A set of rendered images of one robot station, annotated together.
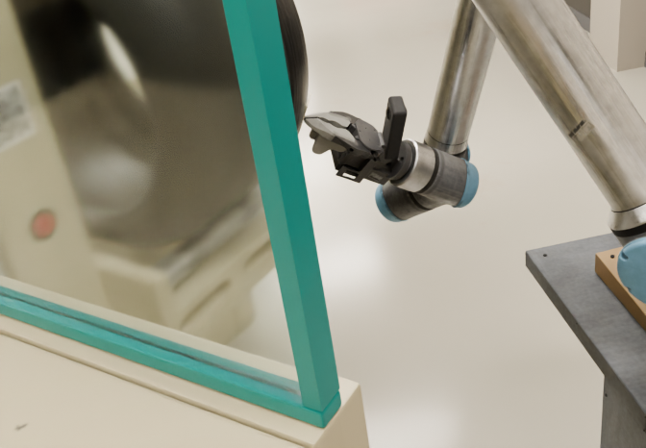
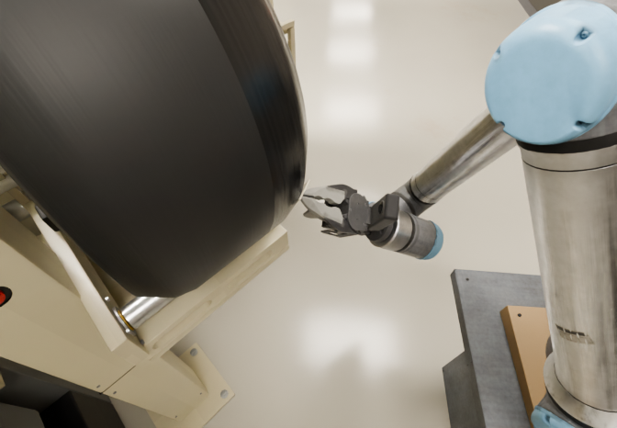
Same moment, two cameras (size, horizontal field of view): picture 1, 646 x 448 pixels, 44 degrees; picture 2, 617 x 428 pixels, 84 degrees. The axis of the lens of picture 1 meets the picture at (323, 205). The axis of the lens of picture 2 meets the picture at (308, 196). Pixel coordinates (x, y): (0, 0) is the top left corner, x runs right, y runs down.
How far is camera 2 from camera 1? 0.86 m
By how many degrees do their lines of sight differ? 23
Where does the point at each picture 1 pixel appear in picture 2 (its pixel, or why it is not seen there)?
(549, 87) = (566, 291)
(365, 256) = (358, 163)
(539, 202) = not seen: hidden behind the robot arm
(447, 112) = (437, 181)
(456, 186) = (420, 253)
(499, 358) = (411, 262)
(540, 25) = (603, 242)
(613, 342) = (494, 398)
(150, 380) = not seen: outside the picture
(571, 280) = (479, 314)
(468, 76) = (469, 168)
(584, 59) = not seen: outside the picture
